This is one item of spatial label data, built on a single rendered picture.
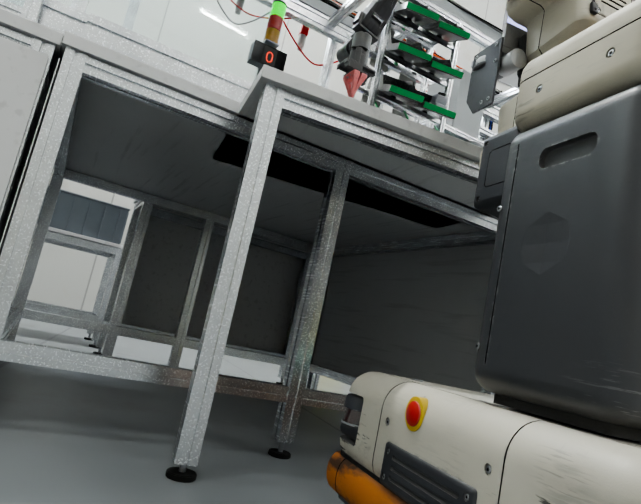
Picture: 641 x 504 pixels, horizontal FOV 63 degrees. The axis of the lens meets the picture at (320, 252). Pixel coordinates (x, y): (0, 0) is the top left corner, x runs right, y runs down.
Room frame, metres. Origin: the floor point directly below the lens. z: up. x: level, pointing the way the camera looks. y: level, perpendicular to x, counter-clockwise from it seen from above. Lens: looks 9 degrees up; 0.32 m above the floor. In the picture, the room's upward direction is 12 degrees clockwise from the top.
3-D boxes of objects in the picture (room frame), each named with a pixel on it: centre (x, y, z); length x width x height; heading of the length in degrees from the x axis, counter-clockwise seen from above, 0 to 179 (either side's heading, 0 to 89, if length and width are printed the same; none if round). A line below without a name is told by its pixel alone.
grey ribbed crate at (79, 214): (3.21, 1.56, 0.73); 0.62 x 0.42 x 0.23; 116
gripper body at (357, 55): (1.44, 0.01, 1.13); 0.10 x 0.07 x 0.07; 117
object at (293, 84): (1.51, -0.11, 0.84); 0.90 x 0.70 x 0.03; 109
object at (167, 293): (3.16, 0.00, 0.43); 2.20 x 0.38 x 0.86; 116
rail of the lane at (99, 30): (1.39, 0.27, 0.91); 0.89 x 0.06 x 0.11; 116
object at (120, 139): (2.04, 0.29, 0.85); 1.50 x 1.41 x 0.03; 116
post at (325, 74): (2.82, 0.18, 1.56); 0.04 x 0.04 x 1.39; 26
